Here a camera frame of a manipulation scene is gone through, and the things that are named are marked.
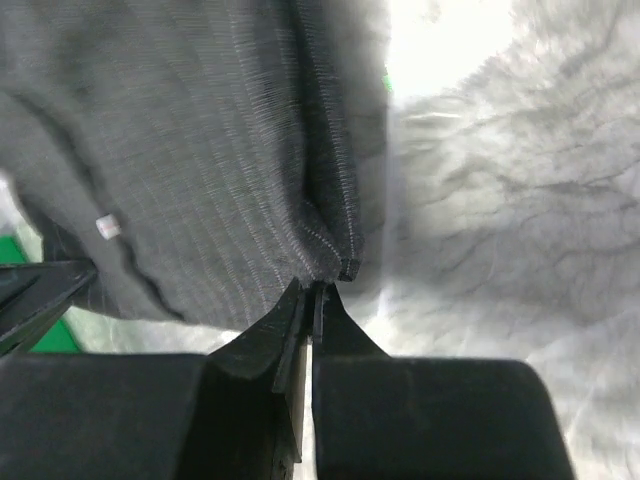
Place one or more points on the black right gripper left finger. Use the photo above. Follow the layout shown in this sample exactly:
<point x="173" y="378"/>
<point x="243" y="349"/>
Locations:
<point x="233" y="414"/>

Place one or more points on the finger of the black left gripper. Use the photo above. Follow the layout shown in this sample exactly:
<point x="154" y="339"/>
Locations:
<point x="35" y="295"/>

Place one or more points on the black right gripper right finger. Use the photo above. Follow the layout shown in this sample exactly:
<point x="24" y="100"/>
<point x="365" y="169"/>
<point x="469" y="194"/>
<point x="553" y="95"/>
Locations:
<point x="377" y="416"/>

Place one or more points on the black pinstriped long sleeve shirt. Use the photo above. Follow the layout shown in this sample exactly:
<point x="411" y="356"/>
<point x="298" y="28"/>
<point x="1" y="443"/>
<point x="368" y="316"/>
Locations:
<point x="85" y="51"/>

